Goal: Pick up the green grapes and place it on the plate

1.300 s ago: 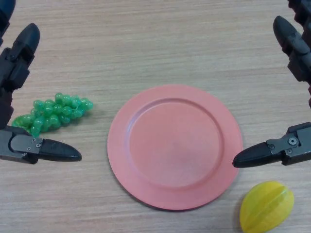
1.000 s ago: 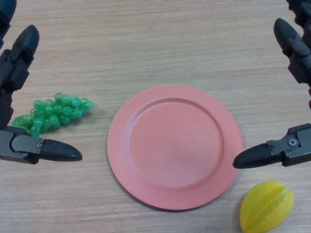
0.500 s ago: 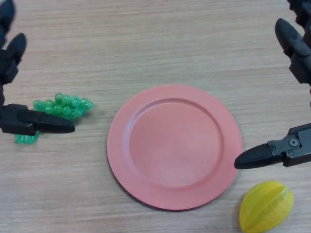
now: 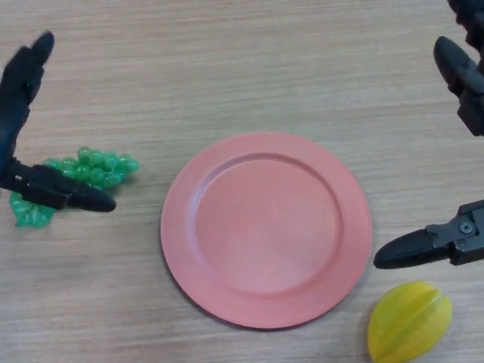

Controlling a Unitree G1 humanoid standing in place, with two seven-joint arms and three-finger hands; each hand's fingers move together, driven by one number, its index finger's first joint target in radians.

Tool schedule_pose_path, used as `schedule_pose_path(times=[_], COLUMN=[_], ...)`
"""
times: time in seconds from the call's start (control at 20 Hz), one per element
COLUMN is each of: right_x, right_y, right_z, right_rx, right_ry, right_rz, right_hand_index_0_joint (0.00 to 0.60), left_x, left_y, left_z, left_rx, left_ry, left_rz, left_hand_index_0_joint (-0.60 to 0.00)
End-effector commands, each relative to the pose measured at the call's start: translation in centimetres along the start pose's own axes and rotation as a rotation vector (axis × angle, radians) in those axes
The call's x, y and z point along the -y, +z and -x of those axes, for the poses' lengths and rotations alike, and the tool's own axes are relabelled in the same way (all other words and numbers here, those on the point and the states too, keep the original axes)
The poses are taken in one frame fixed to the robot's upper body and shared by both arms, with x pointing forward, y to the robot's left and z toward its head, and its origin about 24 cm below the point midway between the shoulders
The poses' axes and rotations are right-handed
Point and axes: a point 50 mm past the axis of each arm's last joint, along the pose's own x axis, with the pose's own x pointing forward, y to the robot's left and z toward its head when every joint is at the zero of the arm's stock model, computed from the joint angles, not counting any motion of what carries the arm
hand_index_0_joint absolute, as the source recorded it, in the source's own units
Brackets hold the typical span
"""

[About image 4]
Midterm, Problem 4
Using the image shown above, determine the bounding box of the green grapes bunch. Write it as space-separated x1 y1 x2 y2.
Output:
9 146 140 230

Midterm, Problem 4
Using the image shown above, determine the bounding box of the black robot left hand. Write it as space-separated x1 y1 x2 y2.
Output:
0 30 117 213

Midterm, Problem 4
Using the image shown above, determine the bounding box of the yellow starfruit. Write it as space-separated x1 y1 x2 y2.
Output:
367 280 454 363

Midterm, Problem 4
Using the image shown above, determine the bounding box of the pink round plate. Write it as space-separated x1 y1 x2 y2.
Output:
160 131 374 329

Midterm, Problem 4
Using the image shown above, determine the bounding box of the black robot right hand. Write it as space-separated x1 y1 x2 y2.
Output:
373 0 484 270

